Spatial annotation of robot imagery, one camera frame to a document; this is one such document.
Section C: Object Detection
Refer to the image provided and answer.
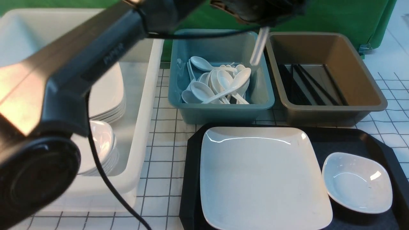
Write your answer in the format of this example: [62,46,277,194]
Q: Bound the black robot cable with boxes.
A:
[85,91,152,230]

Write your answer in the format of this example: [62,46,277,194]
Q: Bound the top stacked small white bowl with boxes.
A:
[71,120,119,176]

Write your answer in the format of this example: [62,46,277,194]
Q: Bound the pile of white spoons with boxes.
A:
[181,56,251,104]

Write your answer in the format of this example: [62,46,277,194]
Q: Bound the small white sauce bowl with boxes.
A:
[322,152,393,214]

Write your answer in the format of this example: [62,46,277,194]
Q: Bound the green backdrop cloth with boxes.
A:
[0,0,397,62]

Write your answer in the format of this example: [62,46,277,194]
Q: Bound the stack of small white bowls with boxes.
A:
[74,137,119,176]

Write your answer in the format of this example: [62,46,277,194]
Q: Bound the teal plastic bin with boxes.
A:
[168,32,275,124]

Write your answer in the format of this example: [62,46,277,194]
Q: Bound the black chopsticks in bin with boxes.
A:
[278,64,349,106]

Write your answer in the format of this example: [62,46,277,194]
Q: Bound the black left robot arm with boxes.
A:
[0,0,308,230]

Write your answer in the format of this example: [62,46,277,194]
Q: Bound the large white square rice plate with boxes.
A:
[200,127,333,230]

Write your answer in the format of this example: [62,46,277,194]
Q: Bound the white ceramic soup spoon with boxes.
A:
[249,27,270,66]

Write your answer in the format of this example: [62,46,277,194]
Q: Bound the large white plastic tub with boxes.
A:
[0,8,163,215]

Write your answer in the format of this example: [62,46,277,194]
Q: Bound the metal binder clip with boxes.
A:
[358,43,373,56]

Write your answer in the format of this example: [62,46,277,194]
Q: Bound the brown plastic bin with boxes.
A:
[266,32,388,127]

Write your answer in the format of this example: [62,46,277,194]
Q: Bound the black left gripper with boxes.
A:
[209,0,307,27]

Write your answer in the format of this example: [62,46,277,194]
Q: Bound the stack of white square plates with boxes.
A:
[88,62,125,120]

